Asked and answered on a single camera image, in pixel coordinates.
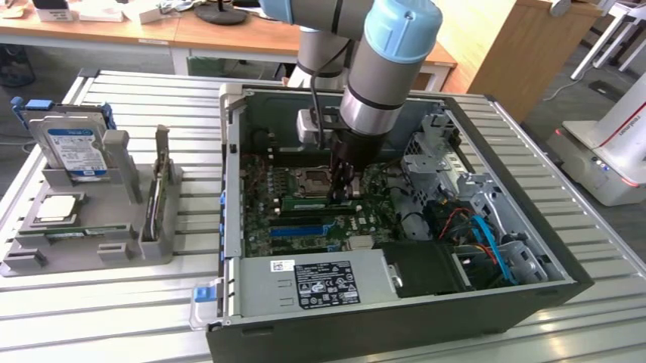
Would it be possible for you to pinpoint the graphics card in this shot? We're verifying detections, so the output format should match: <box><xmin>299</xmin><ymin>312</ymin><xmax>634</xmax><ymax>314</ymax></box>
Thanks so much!
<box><xmin>141</xmin><ymin>124</ymin><xmax>173</xmax><ymax>244</ymax></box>

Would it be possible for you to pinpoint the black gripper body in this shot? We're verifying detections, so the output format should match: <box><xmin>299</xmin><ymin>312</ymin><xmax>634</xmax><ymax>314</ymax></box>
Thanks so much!
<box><xmin>330</xmin><ymin>129</ymin><xmax>387</xmax><ymax>168</ymax></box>

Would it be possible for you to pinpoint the wooden desk white frame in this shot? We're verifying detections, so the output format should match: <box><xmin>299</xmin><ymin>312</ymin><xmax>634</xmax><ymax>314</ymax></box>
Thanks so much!
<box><xmin>0</xmin><ymin>0</ymin><xmax>458</xmax><ymax>92</ymax></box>

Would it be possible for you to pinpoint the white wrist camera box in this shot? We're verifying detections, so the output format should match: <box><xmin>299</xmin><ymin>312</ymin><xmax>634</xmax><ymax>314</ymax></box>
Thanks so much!
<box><xmin>296</xmin><ymin>108</ymin><xmax>340</xmax><ymax>145</ymax></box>

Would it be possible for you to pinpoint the white machine with red light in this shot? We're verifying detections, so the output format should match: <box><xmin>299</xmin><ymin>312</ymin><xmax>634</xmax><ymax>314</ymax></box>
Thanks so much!
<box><xmin>546</xmin><ymin>48</ymin><xmax>646</xmax><ymax>208</ymax></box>

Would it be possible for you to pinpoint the silver CPU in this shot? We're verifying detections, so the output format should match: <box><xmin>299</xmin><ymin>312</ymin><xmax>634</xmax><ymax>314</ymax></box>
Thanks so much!
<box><xmin>31</xmin><ymin>194</ymin><xmax>85</xmax><ymax>225</ymax></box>

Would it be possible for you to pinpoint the wooden cabinet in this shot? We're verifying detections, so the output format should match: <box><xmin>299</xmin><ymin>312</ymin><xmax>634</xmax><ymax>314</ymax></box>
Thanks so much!
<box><xmin>442</xmin><ymin>0</ymin><xmax>606</xmax><ymax>123</ymax></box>

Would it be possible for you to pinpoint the silver metal disk bay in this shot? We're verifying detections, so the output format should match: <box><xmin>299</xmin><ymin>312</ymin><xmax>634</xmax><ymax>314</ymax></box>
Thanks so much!
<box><xmin>399</xmin><ymin>108</ymin><xmax>552</xmax><ymax>283</ymax></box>

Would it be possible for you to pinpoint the black RAM slot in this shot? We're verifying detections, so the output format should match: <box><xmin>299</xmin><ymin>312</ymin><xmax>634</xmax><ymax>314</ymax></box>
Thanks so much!
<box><xmin>275</xmin><ymin>209</ymin><xmax>355</xmax><ymax>225</ymax></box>

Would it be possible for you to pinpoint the hard disk with blue label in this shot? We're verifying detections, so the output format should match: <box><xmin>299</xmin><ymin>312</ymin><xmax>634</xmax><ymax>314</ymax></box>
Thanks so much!
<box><xmin>27</xmin><ymin>116</ymin><xmax>111</xmax><ymax>179</ymax></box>

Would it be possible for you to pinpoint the green motherboard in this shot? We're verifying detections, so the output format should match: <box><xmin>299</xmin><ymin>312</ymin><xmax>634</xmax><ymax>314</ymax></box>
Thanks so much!
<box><xmin>237</xmin><ymin>154</ymin><xmax>406</xmax><ymax>259</ymax></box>

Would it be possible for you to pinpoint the grey parts rack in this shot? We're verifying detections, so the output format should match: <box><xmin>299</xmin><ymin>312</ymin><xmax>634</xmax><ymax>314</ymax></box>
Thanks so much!
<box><xmin>0</xmin><ymin>129</ymin><xmax>184</xmax><ymax>278</ymax></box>

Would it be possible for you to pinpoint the hard disk in blue carrier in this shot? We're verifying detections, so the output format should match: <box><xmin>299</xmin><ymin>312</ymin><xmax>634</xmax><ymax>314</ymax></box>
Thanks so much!
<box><xmin>11</xmin><ymin>96</ymin><xmax>117</xmax><ymax>134</ymax></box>

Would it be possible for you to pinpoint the green RAM stick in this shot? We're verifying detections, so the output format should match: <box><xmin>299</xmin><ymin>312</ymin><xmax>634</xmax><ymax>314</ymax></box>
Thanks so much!
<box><xmin>279</xmin><ymin>197</ymin><xmax>355</xmax><ymax>212</ymax></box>
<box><xmin>44</xmin><ymin>225</ymin><xmax>128</xmax><ymax>242</ymax></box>

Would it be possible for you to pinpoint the black lamp base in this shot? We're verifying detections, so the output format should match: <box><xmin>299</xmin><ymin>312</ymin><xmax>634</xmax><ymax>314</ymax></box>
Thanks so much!
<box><xmin>193</xmin><ymin>0</ymin><xmax>248</xmax><ymax>26</ymax></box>

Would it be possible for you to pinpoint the black open PC case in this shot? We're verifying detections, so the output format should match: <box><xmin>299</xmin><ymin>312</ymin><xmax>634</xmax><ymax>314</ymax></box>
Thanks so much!
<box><xmin>204</xmin><ymin>83</ymin><xmax>597</xmax><ymax>363</ymax></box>

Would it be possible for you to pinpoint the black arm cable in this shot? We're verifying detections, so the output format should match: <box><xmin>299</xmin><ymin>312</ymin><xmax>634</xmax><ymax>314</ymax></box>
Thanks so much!
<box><xmin>308</xmin><ymin>37</ymin><xmax>354</xmax><ymax>153</ymax></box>

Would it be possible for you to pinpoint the CPU socket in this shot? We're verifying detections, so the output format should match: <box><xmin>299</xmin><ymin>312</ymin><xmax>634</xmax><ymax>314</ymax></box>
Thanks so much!
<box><xmin>286</xmin><ymin>167</ymin><xmax>335</xmax><ymax>198</ymax></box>

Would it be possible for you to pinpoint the blue wire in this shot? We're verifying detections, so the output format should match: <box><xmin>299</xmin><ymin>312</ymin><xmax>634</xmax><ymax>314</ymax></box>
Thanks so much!
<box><xmin>470</xmin><ymin>213</ymin><xmax>507</xmax><ymax>283</ymax></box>

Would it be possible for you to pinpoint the grey power supply with label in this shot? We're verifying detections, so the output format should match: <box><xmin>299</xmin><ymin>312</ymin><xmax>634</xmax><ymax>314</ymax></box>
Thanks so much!
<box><xmin>235</xmin><ymin>248</ymin><xmax>400</xmax><ymax>318</ymax></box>

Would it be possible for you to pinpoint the black mesh wastebasket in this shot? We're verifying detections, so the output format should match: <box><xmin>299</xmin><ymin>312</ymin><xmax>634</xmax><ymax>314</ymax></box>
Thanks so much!
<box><xmin>0</xmin><ymin>44</ymin><xmax>37</xmax><ymax>88</ymax></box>

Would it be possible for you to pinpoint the blue expansion slot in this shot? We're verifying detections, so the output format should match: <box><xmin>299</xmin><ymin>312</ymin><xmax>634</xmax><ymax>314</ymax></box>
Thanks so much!
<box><xmin>268</xmin><ymin>224</ymin><xmax>327</xmax><ymax>240</ymax></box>

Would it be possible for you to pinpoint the white table frame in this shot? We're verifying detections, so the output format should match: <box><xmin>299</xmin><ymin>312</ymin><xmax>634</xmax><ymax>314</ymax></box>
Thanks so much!
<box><xmin>570</xmin><ymin>0</ymin><xmax>646</xmax><ymax>81</ymax></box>

